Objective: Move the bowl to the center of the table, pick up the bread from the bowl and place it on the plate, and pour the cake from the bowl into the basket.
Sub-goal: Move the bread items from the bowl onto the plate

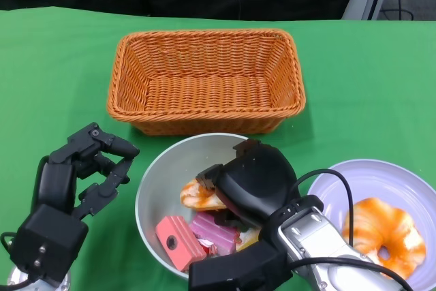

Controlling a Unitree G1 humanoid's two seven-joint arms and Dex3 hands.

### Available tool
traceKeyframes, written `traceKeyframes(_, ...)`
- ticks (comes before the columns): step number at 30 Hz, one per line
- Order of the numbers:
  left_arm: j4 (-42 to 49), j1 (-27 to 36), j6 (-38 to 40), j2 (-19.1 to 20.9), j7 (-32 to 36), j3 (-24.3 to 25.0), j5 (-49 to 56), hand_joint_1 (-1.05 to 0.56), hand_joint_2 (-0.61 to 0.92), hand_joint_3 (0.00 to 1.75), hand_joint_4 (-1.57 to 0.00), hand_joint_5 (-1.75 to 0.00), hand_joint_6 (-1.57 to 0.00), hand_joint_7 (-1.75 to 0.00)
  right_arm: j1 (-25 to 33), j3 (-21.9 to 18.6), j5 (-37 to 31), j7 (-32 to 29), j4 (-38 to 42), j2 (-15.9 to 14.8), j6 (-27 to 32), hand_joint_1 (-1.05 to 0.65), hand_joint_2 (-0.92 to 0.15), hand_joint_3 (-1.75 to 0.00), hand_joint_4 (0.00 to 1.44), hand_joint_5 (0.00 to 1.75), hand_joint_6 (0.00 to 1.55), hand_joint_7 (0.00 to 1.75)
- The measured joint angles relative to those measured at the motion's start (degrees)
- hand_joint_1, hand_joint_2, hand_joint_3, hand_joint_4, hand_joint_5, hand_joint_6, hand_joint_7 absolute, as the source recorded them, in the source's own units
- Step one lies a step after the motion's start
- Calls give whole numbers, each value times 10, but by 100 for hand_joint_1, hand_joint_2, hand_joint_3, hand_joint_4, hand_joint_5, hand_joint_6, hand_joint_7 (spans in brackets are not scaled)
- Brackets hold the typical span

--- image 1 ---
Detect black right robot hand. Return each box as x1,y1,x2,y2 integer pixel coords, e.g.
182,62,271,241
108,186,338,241
196,138,300,234

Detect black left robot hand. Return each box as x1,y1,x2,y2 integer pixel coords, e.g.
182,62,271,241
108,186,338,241
35,122,140,220

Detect orange striped ring bread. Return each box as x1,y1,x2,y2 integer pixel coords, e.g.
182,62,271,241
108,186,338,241
179,177,230,212
341,197,428,281

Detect grey round bowl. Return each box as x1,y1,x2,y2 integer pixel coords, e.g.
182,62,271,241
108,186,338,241
135,133,300,280

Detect yellow layered cake slice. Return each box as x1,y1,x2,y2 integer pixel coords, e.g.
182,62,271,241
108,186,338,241
234,228,263,253

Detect pink layered cake slice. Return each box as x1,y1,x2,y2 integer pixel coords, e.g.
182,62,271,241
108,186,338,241
189,211,241,256

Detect orange wicker basket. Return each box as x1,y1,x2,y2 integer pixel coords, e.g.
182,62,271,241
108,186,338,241
106,29,307,137

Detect salmon cake with hole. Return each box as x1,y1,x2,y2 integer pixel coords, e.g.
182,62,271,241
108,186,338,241
155,215,208,271

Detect lavender round plate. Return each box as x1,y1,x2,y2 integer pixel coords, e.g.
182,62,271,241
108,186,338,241
306,158,436,291

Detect small red white piece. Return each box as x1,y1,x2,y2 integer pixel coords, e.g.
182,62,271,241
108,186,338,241
197,238,216,256

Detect green tablecloth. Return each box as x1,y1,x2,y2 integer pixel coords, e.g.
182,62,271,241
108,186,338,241
0,6,436,291

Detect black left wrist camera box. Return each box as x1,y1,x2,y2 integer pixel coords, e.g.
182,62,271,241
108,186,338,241
9,204,89,284

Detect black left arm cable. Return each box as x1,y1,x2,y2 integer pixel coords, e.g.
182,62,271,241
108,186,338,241
0,156,48,287

